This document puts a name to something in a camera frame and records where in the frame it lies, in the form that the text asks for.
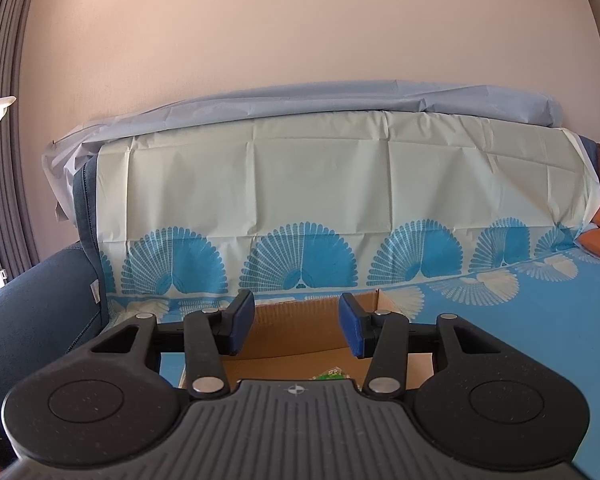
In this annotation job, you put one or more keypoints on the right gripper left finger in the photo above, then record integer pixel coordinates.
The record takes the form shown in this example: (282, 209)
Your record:
(122, 393)

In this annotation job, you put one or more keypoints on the green label pastry packet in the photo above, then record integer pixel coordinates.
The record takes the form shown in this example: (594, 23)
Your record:
(335, 373)

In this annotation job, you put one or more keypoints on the grey sheet on sofa back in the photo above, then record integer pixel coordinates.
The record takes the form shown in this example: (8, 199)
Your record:
(63, 158)

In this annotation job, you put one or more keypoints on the grey curtain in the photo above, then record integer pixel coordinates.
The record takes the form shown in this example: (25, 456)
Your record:
(5, 110)

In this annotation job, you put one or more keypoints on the brown cardboard box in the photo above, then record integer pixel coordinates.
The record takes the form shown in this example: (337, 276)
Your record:
(295, 340)

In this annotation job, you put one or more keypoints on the blue fan pattern cloth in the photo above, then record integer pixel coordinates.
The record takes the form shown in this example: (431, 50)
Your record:
(441, 213)

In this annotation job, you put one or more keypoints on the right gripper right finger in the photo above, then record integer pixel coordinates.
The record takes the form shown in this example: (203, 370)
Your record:
(471, 395)

